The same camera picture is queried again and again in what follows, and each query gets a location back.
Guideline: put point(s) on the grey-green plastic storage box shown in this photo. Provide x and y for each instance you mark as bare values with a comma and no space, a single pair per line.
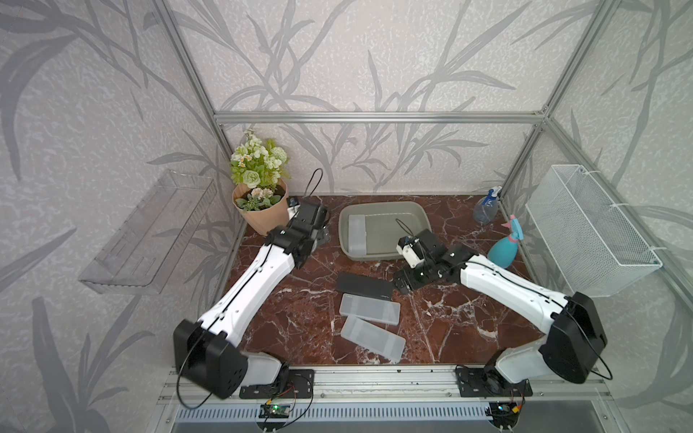
382,230

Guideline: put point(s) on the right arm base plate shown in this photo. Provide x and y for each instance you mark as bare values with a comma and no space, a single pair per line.
476,381

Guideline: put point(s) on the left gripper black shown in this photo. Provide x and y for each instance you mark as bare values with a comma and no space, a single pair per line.
323,222

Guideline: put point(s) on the teal pink spray bottle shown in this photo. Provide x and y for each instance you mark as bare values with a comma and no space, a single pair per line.
504,252

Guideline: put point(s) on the terracotta pot with flowers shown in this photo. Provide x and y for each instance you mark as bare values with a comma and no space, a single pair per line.
258,170

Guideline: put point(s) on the translucent white pencil case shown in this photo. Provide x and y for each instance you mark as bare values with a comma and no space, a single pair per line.
357,235

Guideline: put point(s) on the translucent pencil case front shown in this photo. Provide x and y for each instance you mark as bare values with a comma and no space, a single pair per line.
373,338

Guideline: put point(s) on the aluminium front rail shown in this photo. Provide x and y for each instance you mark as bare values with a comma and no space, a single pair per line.
432,383

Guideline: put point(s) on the clear blue spray bottle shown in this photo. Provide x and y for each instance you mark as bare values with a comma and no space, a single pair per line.
486,209

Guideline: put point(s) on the white wire mesh basket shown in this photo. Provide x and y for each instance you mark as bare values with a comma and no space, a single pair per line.
593,243

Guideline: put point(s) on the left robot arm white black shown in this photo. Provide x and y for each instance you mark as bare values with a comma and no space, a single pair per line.
206,350

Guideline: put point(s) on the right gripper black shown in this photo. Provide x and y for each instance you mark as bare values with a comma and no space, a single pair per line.
411,283

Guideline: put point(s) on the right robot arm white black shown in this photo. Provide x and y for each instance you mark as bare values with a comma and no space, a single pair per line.
573,337

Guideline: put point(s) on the right circuit board with wires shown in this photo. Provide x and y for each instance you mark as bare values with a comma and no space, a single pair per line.
508,412

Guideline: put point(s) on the clear plastic wall shelf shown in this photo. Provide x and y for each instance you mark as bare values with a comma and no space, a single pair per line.
141,256

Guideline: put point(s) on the left green circuit board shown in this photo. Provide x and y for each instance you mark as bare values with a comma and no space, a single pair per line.
275,411

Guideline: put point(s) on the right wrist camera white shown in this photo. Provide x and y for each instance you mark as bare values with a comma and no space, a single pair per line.
410,254

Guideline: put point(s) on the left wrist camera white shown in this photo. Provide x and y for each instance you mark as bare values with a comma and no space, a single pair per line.
293,204

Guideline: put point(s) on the black pencil case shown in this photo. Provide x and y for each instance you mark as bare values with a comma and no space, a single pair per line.
363,286

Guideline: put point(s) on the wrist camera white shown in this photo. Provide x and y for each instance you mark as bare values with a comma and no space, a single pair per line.
293,204
410,254

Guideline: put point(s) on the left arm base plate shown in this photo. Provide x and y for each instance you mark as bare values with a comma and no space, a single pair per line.
291,383

